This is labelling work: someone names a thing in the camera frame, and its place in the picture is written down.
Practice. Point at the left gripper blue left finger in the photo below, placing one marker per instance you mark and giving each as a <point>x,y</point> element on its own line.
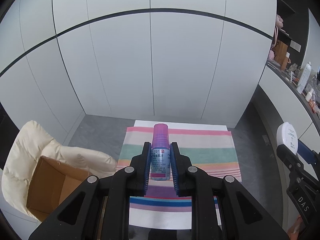
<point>131,181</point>

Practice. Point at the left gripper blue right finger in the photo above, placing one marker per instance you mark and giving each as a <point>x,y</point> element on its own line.
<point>191,181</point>

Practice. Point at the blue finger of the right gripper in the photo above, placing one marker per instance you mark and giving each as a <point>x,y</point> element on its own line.
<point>291,161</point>
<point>310,156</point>

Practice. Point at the white round compact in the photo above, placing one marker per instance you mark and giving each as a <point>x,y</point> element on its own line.
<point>286,135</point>

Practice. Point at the blue purple-capped small bottle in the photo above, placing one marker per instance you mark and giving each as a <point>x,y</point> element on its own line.
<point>160,153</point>

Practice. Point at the person's right hand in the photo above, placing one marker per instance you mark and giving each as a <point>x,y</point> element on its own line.
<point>296,228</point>

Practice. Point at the striped colourful cloth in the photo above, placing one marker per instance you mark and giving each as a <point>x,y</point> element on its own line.
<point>212,151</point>

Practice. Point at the white spray bottle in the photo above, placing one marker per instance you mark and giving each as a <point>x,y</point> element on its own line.
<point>304,78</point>

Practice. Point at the brown cardboard box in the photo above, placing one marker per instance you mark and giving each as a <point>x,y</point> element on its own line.
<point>52,182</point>

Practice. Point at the cream padded chair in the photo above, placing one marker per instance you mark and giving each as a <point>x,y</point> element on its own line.
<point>31,143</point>

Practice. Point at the brown paw-print box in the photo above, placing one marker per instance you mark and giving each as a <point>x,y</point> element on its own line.
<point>280,51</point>

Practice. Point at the pink plush toy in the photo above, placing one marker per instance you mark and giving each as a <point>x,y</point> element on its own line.
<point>279,22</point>

